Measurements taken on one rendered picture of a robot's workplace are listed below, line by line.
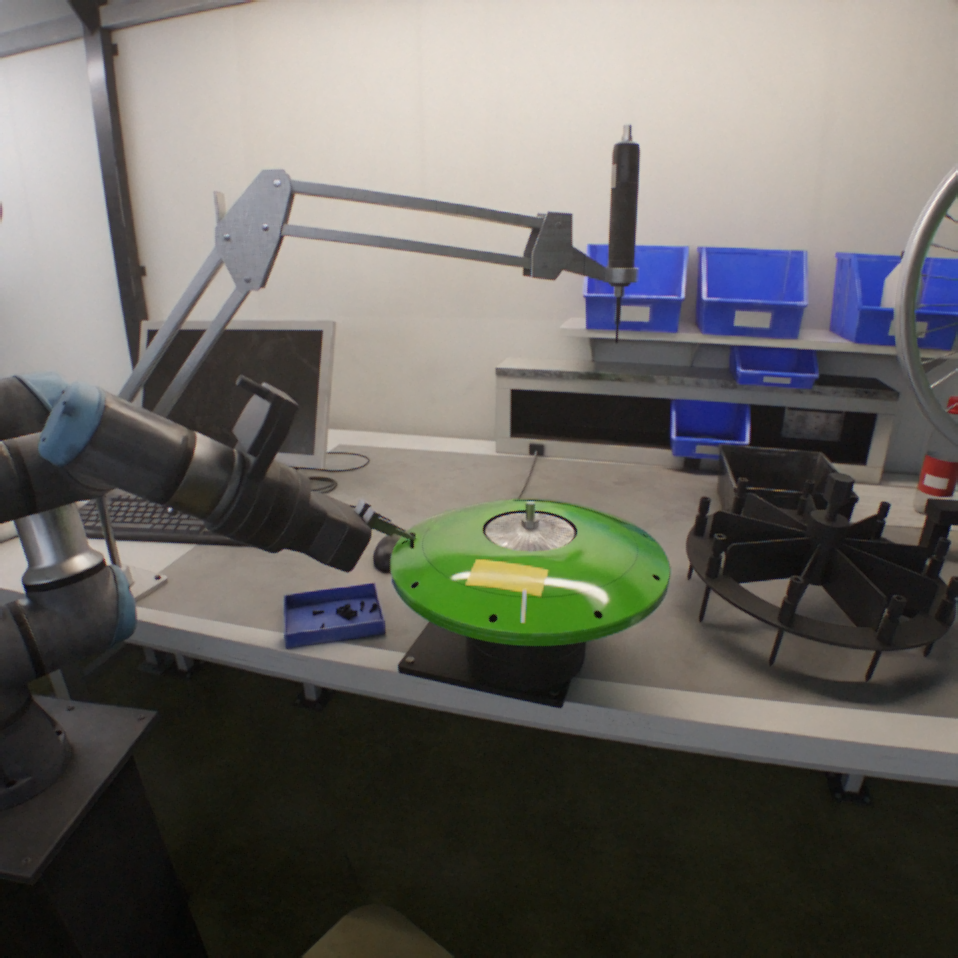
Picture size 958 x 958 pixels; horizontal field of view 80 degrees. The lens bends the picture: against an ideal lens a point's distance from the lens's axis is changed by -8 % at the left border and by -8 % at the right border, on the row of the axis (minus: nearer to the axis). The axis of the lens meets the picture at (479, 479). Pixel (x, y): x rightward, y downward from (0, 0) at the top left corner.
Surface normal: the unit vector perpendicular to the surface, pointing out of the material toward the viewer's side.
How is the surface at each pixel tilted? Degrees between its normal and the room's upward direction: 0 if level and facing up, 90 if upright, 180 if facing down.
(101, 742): 0
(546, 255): 90
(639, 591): 24
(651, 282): 90
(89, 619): 79
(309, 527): 99
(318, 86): 90
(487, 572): 15
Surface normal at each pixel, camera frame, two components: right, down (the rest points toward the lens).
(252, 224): 0.18, 0.36
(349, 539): 0.52, 0.35
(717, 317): -0.25, 0.50
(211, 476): 0.67, 0.00
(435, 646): 0.00, -0.93
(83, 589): 0.83, 0.01
